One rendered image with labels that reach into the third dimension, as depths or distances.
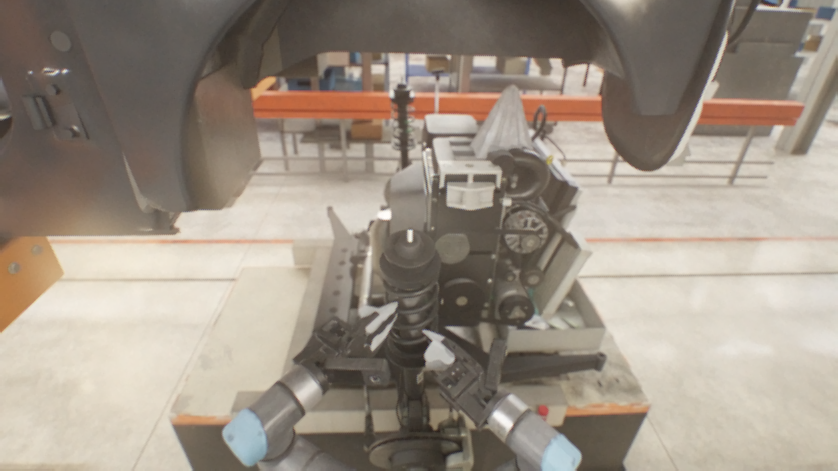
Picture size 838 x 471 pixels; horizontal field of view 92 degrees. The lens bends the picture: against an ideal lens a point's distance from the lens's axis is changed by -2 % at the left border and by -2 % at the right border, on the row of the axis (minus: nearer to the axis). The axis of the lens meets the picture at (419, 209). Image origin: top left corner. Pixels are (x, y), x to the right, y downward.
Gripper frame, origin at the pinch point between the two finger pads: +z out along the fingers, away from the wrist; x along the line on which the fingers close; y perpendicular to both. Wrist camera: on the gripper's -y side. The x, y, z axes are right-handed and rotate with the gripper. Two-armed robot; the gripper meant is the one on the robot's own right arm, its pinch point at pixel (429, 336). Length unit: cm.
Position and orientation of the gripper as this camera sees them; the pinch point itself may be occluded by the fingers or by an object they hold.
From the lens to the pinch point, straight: 94.9
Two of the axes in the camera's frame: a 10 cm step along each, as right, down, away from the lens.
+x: 1.2, 7.5, 6.6
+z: -6.7, -4.3, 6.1
